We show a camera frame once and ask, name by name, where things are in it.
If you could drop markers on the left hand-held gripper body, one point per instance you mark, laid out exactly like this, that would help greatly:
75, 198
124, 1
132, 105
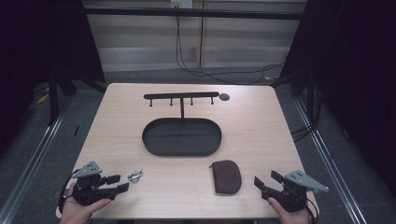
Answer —
93, 189

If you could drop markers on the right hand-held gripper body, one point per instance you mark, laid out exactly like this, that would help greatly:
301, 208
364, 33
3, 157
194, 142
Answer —
292, 196

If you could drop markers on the silver key bunch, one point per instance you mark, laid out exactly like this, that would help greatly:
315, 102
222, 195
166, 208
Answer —
135, 176

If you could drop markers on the brown zip pouch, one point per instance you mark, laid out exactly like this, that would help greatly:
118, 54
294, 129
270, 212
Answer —
227, 178

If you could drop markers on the dark oval tray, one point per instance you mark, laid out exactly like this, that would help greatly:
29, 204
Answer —
182, 137

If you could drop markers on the person's right hand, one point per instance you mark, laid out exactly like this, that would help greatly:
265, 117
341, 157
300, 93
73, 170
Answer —
291, 216

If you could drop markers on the person's left hand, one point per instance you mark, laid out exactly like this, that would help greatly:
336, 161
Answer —
76, 213

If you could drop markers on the black metal stand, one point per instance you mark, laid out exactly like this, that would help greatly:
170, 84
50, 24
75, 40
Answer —
310, 93
53, 99

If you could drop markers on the small dark round disc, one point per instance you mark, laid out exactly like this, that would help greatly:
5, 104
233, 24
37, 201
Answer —
224, 96

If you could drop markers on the yellow tape scrap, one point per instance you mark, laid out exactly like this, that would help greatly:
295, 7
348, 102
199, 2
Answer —
42, 99

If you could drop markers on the dark curtain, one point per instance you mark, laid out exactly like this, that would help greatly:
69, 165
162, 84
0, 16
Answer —
40, 46
355, 77

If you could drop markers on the aluminium floor rail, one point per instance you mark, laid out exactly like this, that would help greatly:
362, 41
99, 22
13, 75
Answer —
330, 161
34, 161

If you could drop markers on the black horizontal frame bar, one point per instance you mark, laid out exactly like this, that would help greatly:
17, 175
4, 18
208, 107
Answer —
193, 13

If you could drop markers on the white wall socket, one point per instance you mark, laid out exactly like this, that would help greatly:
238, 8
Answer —
181, 3

